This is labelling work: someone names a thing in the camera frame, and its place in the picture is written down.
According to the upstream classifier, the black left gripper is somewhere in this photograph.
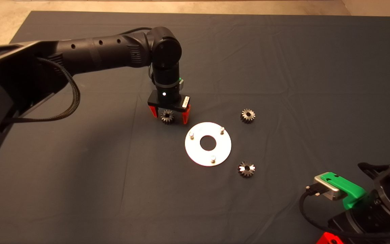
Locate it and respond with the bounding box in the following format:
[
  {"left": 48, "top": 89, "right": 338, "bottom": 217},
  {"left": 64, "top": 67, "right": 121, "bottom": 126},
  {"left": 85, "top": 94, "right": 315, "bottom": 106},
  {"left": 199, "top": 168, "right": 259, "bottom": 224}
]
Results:
[{"left": 148, "top": 81, "right": 191, "bottom": 124}]

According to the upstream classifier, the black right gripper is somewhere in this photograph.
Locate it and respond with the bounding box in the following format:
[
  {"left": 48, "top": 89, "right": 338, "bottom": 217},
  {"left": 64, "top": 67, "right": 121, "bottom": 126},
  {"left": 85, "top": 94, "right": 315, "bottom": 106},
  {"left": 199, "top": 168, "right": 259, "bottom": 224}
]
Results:
[{"left": 317, "top": 195, "right": 390, "bottom": 244}]

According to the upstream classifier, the small steel planetary gear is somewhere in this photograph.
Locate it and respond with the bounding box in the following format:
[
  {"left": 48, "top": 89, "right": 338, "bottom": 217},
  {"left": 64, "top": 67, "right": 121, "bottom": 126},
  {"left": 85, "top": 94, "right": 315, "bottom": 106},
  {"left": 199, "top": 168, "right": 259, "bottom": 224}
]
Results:
[
  {"left": 160, "top": 110, "right": 175, "bottom": 125},
  {"left": 240, "top": 109, "right": 256, "bottom": 124},
  {"left": 238, "top": 161, "right": 256, "bottom": 178}
]

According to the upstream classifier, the round metal carrier plate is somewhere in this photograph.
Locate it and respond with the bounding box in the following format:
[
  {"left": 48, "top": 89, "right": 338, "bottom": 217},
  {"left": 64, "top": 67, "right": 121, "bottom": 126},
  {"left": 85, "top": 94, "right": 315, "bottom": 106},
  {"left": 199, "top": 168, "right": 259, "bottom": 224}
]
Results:
[{"left": 185, "top": 122, "right": 232, "bottom": 167}]

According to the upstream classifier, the dark grey table cloth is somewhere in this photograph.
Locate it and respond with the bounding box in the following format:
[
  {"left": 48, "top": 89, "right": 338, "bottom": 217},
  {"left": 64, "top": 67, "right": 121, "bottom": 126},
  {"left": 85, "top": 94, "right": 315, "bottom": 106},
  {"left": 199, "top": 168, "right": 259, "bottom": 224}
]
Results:
[{"left": 0, "top": 10, "right": 390, "bottom": 244}]

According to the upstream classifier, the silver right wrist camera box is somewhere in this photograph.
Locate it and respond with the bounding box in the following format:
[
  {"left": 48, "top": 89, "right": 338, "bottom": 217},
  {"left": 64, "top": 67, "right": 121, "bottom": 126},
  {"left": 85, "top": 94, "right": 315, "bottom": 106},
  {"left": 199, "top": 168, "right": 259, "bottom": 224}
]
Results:
[{"left": 313, "top": 175, "right": 343, "bottom": 201}]

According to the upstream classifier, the green right camera mount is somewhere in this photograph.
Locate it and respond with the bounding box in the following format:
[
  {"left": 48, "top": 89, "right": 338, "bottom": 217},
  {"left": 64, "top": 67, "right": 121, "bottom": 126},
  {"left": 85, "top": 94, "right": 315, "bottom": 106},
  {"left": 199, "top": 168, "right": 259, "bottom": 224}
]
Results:
[{"left": 320, "top": 172, "right": 368, "bottom": 209}]

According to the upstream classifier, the black left camera cable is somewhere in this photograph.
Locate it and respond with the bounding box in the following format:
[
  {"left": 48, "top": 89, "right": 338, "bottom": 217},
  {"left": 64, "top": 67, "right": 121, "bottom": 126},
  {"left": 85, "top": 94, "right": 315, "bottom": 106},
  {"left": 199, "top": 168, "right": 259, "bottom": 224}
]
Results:
[{"left": 122, "top": 26, "right": 153, "bottom": 35}]

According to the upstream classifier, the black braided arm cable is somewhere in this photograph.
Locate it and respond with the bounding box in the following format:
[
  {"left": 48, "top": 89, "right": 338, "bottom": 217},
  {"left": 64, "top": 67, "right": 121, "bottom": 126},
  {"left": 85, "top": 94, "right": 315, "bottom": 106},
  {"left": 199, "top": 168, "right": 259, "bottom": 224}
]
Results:
[{"left": 0, "top": 57, "right": 81, "bottom": 133}]

